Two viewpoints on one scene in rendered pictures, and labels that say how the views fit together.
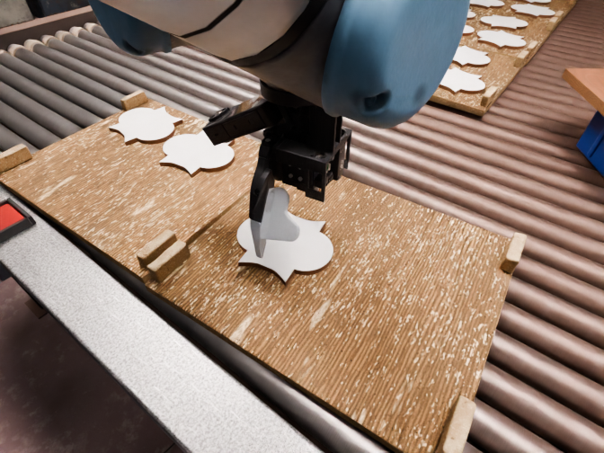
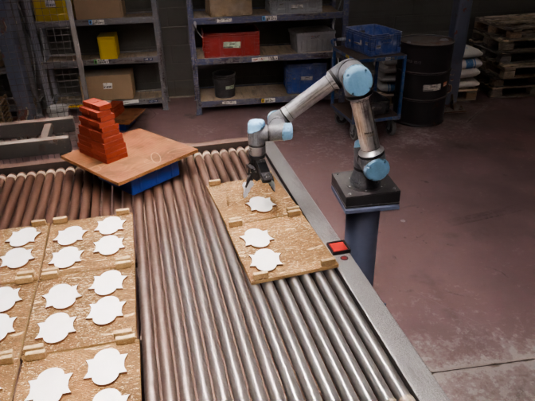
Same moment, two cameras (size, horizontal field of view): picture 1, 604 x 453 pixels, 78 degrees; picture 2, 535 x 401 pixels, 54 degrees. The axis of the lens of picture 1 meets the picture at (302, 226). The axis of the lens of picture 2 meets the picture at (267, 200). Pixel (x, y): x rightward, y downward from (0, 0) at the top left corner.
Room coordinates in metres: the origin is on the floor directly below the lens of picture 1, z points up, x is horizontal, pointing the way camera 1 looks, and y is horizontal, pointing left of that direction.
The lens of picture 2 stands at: (1.97, 1.40, 2.13)
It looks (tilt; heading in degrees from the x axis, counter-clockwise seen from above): 29 degrees down; 220
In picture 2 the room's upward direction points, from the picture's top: 1 degrees counter-clockwise
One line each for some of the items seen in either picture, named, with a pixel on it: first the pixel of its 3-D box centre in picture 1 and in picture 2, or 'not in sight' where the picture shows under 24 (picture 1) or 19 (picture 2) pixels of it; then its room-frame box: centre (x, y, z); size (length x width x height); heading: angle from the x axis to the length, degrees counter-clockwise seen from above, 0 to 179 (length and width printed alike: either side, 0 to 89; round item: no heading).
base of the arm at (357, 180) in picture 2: not in sight; (365, 173); (-0.12, 0.29, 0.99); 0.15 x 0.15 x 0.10
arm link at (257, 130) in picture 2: not in sight; (257, 133); (0.35, 0.01, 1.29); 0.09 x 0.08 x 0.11; 135
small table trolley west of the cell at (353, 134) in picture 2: not in sight; (364, 87); (-2.93, -1.29, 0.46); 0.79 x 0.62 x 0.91; 47
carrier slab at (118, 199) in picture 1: (146, 167); (279, 245); (0.56, 0.29, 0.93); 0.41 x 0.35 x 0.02; 56
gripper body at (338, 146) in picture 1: (303, 134); (256, 165); (0.35, 0.00, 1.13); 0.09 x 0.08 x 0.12; 63
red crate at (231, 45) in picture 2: not in sight; (230, 40); (-2.69, -2.98, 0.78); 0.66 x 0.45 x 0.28; 137
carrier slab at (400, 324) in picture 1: (341, 266); (251, 199); (0.33, -0.06, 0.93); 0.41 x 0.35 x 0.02; 57
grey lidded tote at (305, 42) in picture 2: not in sight; (311, 39); (-3.39, -2.30, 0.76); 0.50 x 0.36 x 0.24; 143
